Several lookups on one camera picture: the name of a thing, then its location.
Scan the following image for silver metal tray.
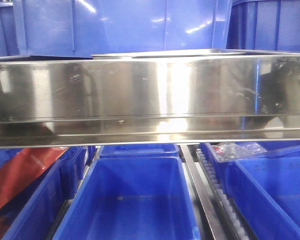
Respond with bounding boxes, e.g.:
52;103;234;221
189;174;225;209
90;48;251;59

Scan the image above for blue bin rear centre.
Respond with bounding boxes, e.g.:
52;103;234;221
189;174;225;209
98;143;180;158

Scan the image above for blue bin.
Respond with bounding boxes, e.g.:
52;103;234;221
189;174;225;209
199;140;300;198
59;146;89;200
98;143;180;158
1;159;66;240
233;157;300;240
53;157;200;240

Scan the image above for clear plastic bag of parts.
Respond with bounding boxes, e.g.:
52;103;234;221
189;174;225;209
212;142;267;162

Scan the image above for blue bin lower centre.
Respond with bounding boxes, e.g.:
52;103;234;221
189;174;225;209
53;157;200;240

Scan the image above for blue bin rear left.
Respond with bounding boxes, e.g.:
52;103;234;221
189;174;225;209
59;146;89;200

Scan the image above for blue bin rear right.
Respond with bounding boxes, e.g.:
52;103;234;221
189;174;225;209
199;140;300;198

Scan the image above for blue bin lower left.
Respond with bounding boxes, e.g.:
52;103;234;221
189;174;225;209
1;159;66;240

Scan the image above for large blue crate upper centre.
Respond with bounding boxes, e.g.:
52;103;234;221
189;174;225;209
13;0;233;58

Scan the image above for white roller track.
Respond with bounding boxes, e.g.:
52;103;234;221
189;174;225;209
195;148;250;240

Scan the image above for blue bin lower right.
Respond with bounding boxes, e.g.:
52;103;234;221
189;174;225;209
233;157;300;240

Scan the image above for red paper bag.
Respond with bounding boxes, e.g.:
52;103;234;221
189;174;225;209
0;147;69;209

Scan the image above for blue crate upper right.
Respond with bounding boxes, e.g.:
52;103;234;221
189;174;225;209
227;0;300;53

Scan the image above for blue crate upper left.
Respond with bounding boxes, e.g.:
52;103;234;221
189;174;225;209
0;0;19;57

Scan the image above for steel divider rail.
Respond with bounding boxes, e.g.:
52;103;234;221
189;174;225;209
180;144;227;240

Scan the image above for stainless steel shelf rail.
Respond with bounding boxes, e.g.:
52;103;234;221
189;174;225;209
0;50;300;148

